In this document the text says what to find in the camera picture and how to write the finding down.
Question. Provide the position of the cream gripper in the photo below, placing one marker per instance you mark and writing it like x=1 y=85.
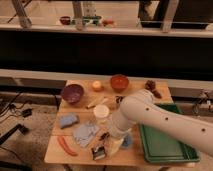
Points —
x=114 y=145

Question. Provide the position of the black handled brush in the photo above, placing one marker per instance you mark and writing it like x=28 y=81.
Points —
x=99 y=150

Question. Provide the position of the small blue cup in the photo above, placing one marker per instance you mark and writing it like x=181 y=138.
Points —
x=127 y=141

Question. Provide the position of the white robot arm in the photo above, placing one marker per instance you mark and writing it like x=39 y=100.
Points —
x=139 y=107

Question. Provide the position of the orange bowl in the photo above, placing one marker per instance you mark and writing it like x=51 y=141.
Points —
x=119 y=82

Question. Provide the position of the purple bowl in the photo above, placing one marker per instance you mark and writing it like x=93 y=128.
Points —
x=72 y=93

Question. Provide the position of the dark red background bowl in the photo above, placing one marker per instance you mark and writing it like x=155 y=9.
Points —
x=65 y=20

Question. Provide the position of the light blue cloth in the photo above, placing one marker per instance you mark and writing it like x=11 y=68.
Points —
x=84 y=134

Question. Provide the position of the white cup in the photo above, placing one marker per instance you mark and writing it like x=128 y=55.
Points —
x=101 y=112

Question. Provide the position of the green plastic tray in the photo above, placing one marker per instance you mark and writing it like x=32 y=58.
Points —
x=159 y=147

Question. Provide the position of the wooden stick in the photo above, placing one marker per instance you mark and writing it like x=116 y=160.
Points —
x=97 y=102

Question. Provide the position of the blue sponge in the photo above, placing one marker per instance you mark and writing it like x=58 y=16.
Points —
x=68 y=120

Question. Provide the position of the yellow orange round fruit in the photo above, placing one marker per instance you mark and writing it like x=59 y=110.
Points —
x=97 y=86

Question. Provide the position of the brown pine cone toy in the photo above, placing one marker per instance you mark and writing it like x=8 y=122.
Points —
x=151 y=86

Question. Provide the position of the orange background object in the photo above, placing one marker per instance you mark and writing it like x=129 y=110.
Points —
x=107 y=22

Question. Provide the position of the green background toy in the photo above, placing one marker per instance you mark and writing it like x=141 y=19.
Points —
x=91 y=20

